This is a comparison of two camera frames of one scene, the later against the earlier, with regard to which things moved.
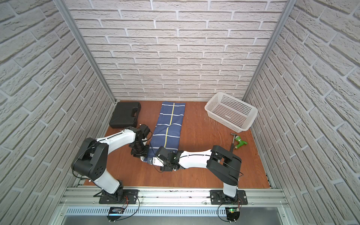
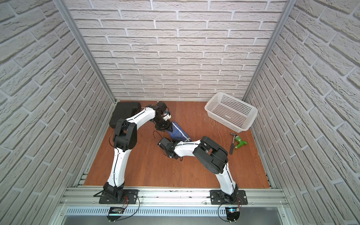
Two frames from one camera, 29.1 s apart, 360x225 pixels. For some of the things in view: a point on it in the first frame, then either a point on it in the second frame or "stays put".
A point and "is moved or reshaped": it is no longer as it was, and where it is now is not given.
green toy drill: [241, 143] stays put
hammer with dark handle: [233, 142] stays put
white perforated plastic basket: [236, 113] stays put
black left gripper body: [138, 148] → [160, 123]
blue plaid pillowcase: [167, 131] is moved or reshaped
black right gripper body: [166, 167] → [175, 142]
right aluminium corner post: [289, 5] stays put
